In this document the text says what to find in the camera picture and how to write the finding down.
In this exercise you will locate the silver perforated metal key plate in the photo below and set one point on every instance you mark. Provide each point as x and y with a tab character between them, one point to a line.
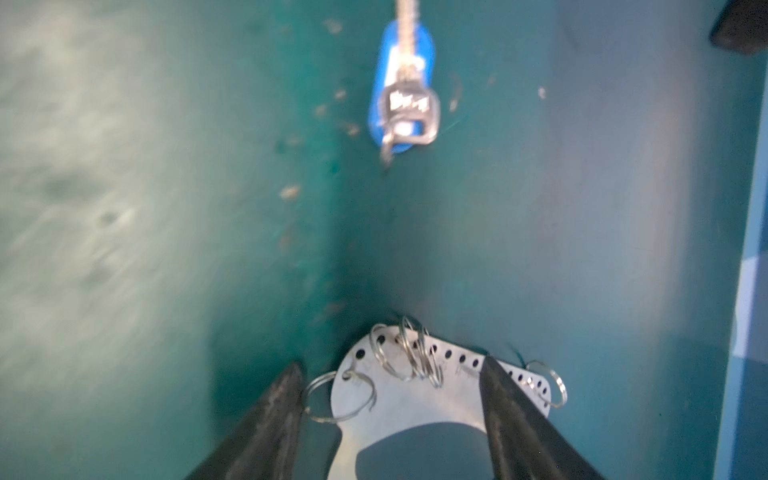
396	379

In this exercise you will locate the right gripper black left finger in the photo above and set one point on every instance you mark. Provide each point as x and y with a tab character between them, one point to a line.
264	444

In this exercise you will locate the blue tag key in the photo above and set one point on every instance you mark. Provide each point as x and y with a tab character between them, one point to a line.
404	110

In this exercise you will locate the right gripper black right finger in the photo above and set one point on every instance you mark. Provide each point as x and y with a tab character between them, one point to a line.
523	444

